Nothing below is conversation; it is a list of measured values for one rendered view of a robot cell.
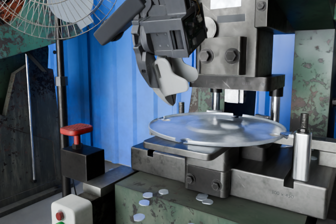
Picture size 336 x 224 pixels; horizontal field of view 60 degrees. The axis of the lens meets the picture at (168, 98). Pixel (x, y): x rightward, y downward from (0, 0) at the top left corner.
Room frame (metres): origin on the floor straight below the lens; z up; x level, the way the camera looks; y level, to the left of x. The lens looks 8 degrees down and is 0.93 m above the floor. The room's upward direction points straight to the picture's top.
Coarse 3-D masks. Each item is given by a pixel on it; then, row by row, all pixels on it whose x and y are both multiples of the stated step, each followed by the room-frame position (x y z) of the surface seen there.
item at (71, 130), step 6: (66, 126) 0.71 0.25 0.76; (72, 126) 0.71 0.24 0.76; (78, 126) 0.71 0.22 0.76; (84, 126) 0.71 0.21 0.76; (90, 126) 0.72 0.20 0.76; (60, 132) 0.70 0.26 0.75; (66, 132) 0.68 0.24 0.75; (72, 132) 0.68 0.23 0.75; (78, 132) 0.68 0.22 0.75; (84, 132) 0.70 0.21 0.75; (78, 138) 0.71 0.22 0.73
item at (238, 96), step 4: (228, 92) 0.71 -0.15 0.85; (232, 92) 0.71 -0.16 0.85; (236, 92) 0.70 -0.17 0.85; (240, 92) 0.70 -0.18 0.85; (244, 92) 0.71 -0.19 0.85; (224, 96) 0.73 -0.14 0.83; (228, 96) 0.71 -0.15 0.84; (232, 96) 0.71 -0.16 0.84; (236, 96) 0.70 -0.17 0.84; (240, 96) 0.70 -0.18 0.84; (244, 96) 0.71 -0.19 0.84; (224, 100) 0.73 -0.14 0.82; (228, 100) 0.71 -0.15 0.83; (232, 100) 0.71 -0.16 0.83; (236, 100) 0.70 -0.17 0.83; (240, 100) 0.70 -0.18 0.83; (244, 100) 0.71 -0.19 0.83
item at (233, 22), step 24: (216, 0) 0.67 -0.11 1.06; (240, 0) 0.64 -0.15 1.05; (216, 24) 0.67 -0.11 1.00; (240, 24) 0.64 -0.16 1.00; (216, 48) 0.64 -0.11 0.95; (240, 48) 0.61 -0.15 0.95; (264, 48) 0.66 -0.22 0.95; (216, 72) 0.63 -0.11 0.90; (240, 72) 0.61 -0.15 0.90; (264, 72) 0.67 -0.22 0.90
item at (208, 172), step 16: (144, 144) 0.51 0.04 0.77; (160, 144) 0.49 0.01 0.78; (176, 144) 0.49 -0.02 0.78; (192, 144) 0.49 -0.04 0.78; (192, 160) 0.59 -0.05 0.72; (208, 160) 0.44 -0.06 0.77; (224, 160) 0.56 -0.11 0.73; (192, 176) 0.59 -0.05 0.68; (208, 176) 0.57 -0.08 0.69; (224, 176) 0.56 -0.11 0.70; (208, 192) 0.57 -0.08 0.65; (224, 192) 0.56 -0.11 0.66
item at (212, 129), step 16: (192, 112) 0.76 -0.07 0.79; (208, 112) 0.77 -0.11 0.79; (224, 112) 0.76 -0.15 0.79; (160, 128) 0.60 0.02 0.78; (176, 128) 0.60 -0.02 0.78; (192, 128) 0.59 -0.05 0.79; (208, 128) 0.58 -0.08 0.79; (224, 128) 0.58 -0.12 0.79; (240, 128) 0.58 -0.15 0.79; (256, 128) 0.60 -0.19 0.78; (272, 128) 0.60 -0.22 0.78; (208, 144) 0.48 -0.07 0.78; (224, 144) 0.48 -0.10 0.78; (240, 144) 0.48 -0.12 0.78; (256, 144) 0.49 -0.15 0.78
